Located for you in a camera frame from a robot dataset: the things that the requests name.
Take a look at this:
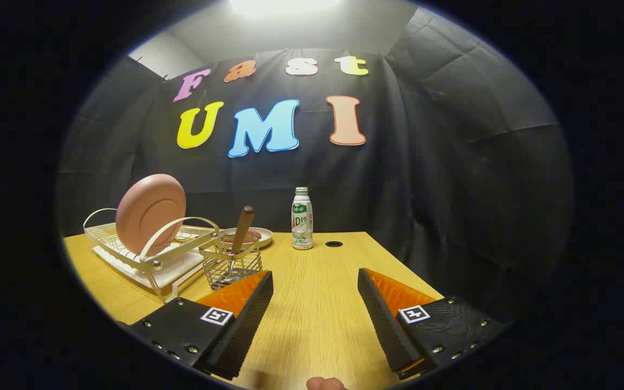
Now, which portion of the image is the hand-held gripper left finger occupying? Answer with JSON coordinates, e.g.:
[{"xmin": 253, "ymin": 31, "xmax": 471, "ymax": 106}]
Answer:
[{"xmin": 127, "ymin": 270, "xmax": 274, "ymax": 381}]

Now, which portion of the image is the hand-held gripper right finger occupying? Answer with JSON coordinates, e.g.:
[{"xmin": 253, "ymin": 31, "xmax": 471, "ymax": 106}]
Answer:
[{"xmin": 357, "ymin": 268, "xmax": 508, "ymax": 380}]

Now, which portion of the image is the metal wire basket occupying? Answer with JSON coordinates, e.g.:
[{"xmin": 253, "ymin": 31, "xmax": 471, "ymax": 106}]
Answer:
[{"xmin": 199, "ymin": 234, "xmax": 263, "ymax": 291}]

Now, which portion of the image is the wooden handled spoon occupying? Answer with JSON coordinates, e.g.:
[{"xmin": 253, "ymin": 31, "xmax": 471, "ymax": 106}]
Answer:
[{"xmin": 224, "ymin": 205, "xmax": 256, "ymax": 282}]

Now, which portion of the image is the white wire dish rack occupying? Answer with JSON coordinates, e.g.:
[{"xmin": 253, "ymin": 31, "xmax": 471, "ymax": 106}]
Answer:
[{"xmin": 83, "ymin": 208, "xmax": 222, "ymax": 302}]

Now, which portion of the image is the pink plate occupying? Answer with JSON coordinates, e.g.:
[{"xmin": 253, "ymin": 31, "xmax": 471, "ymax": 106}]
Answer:
[{"xmin": 115, "ymin": 173, "xmax": 187, "ymax": 257}]

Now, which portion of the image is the beige round plate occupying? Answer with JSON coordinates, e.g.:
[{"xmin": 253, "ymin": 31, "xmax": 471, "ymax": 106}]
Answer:
[{"xmin": 219, "ymin": 227, "xmax": 274, "ymax": 250}]

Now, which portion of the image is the white ribbed drain tray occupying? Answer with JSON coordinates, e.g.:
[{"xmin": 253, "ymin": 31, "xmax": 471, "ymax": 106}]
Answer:
[{"xmin": 93, "ymin": 245, "xmax": 207, "ymax": 289}]

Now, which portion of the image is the white drink bottle green cap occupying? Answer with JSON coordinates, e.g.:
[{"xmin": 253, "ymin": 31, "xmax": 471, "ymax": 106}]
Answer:
[{"xmin": 291, "ymin": 187, "xmax": 314, "ymax": 250}]

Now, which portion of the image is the black backdrop cloth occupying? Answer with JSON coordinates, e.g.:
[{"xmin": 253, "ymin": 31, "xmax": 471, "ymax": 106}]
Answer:
[{"xmin": 56, "ymin": 6, "xmax": 575, "ymax": 326}]

